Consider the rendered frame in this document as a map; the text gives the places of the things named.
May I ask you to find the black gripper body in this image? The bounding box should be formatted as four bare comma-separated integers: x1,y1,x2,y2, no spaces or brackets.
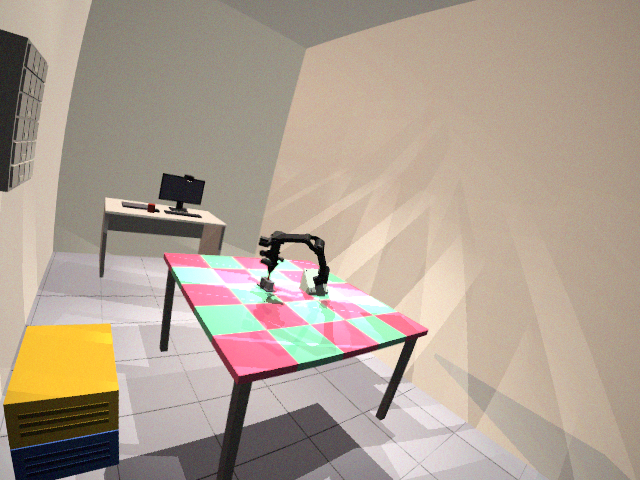
260,249,284,266

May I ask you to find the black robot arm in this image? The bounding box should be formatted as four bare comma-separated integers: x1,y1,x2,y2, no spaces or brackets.
259,231,330,286

